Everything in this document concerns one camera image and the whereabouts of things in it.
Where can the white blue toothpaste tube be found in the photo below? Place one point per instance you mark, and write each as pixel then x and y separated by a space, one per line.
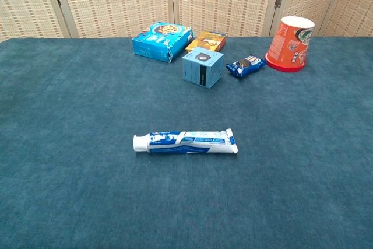
pixel 186 144

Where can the dark blue carpeted table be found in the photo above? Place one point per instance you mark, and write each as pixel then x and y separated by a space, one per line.
pixel 87 173

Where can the small light blue box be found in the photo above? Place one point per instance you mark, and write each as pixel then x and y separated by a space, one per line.
pixel 201 65

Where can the orange snack box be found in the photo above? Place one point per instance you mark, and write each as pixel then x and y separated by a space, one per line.
pixel 209 42

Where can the blue cookie box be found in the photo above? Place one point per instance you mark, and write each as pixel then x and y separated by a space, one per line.
pixel 157 43

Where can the dark blue cookie packet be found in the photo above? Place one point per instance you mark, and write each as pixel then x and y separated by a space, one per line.
pixel 244 66

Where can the red instant noodle cup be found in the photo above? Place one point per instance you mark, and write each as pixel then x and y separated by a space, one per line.
pixel 287 47

